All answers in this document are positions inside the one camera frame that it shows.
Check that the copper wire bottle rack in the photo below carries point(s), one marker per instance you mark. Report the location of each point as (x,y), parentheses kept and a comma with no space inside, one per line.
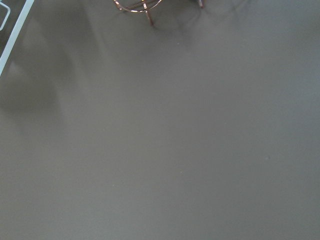
(146,6)

